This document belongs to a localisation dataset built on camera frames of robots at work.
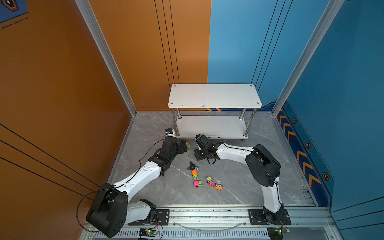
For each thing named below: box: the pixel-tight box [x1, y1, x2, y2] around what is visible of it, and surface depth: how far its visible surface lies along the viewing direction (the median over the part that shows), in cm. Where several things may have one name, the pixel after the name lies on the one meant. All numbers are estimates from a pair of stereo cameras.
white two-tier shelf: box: [168, 84, 262, 142], surface depth 99 cm
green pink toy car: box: [206, 176, 215, 187], surface depth 84 cm
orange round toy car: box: [214, 183, 224, 192], surface depth 83 cm
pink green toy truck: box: [193, 180, 203, 188], surface depth 84 cm
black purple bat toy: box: [186, 161, 196, 171], surface depth 91 cm
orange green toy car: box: [191, 169, 199, 181], surface depth 87 cm
